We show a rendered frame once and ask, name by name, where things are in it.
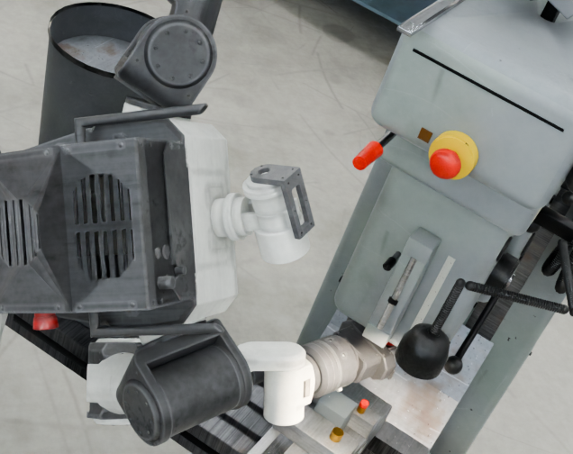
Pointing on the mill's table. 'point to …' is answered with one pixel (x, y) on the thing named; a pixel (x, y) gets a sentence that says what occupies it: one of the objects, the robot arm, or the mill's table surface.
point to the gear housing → (459, 188)
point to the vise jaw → (317, 435)
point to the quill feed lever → (498, 277)
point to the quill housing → (449, 275)
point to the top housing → (496, 92)
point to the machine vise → (366, 431)
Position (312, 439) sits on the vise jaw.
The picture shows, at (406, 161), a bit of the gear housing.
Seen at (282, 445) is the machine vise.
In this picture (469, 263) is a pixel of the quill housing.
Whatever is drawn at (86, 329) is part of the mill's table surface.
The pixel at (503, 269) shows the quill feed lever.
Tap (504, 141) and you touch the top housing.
